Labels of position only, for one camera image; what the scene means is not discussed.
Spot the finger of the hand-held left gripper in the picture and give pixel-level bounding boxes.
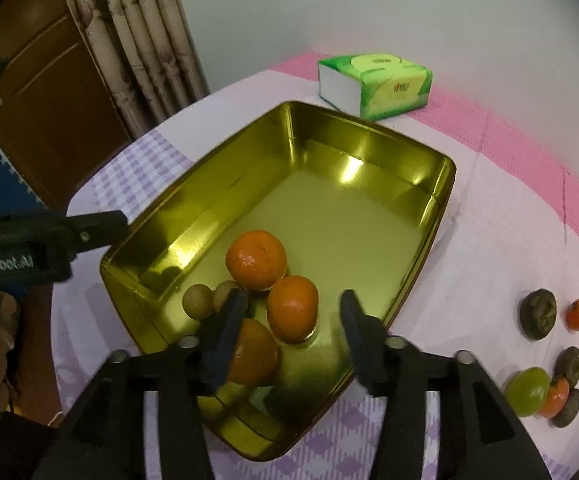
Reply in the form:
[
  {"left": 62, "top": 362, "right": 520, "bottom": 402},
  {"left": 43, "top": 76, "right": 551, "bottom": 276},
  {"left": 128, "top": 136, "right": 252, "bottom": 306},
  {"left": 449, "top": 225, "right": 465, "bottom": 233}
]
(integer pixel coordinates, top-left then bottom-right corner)
[{"left": 67, "top": 210, "right": 131, "bottom": 261}]

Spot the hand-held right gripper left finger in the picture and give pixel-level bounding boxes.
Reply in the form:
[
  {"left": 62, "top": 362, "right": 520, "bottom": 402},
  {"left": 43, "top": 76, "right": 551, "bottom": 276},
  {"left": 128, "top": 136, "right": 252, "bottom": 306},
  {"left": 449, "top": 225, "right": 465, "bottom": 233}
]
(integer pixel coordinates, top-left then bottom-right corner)
[{"left": 32, "top": 288, "right": 250, "bottom": 480}]

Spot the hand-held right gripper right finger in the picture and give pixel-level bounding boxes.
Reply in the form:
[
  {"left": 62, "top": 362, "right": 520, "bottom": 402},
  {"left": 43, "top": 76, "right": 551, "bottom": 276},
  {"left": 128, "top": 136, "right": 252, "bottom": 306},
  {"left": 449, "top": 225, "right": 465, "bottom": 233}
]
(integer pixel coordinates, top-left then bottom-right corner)
[{"left": 339, "top": 289, "right": 553, "bottom": 480}]

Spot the orange mandarin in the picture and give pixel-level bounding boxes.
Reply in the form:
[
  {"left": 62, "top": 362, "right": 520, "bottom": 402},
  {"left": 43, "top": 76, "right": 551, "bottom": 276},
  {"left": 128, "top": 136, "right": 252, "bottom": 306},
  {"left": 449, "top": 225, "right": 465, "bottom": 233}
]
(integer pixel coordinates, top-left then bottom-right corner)
[
  {"left": 226, "top": 230, "right": 288, "bottom": 292},
  {"left": 227, "top": 318, "right": 280, "bottom": 387},
  {"left": 266, "top": 275, "right": 319, "bottom": 345}
]

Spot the brown longan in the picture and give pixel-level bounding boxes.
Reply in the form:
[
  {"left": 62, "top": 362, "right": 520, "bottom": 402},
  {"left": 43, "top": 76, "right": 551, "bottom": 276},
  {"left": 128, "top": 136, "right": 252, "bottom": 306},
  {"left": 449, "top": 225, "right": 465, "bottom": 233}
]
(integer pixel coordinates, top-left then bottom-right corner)
[
  {"left": 212, "top": 280, "right": 243, "bottom": 313},
  {"left": 182, "top": 283, "right": 216, "bottom": 319}
]

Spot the gold metal tin box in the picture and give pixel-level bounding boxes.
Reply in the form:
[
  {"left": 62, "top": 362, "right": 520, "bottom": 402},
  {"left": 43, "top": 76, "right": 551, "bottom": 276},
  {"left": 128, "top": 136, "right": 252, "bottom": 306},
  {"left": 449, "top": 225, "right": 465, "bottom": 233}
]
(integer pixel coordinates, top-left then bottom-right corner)
[{"left": 100, "top": 101, "right": 457, "bottom": 462}]

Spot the green tomato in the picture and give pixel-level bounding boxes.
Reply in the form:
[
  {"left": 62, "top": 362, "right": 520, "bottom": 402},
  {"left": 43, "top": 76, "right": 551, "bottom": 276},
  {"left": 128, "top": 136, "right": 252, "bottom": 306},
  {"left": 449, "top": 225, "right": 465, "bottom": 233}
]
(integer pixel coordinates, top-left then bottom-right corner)
[{"left": 504, "top": 366, "right": 551, "bottom": 418}]

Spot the large dark wrinkled fruit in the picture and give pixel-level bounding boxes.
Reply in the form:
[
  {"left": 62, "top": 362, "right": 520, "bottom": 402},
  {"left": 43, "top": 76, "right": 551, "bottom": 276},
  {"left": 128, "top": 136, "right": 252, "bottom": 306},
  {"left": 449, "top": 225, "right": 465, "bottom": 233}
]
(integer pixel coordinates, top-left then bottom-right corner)
[{"left": 519, "top": 288, "right": 558, "bottom": 342}]

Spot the small dark wrinkled fruit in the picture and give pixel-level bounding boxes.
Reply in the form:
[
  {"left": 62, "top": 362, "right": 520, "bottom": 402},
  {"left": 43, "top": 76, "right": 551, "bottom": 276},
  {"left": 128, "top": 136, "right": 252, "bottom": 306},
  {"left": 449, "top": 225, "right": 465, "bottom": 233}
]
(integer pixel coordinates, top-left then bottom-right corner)
[
  {"left": 552, "top": 388, "right": 579, "bottom": 429},
  {"left": 553, "top": 346, "right": 579, "bottom": 383}
]

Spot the brown wooden door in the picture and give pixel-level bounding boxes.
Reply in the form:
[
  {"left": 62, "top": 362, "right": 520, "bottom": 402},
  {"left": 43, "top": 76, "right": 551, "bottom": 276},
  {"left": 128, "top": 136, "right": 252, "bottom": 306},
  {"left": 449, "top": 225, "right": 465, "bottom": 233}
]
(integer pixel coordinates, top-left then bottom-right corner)
[{"left": 0, "top": 0, "right": 135, "bottom": 211}]

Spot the beige patterned curtain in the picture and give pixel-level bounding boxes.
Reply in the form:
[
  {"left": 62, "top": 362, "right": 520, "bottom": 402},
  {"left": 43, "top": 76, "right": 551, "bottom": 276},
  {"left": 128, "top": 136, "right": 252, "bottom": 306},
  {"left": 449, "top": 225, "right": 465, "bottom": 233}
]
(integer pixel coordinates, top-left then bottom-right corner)
[{"left": 57, "top": 0, "right": 210, "bottom": 141}]

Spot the green tissue pack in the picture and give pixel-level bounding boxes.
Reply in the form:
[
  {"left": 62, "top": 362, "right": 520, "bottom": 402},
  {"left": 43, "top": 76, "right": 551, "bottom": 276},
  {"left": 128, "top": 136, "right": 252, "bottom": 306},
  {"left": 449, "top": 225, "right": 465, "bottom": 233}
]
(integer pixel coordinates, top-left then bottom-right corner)
[{"left": 317, "top": 53, "right": 433, "bottom": 122}]

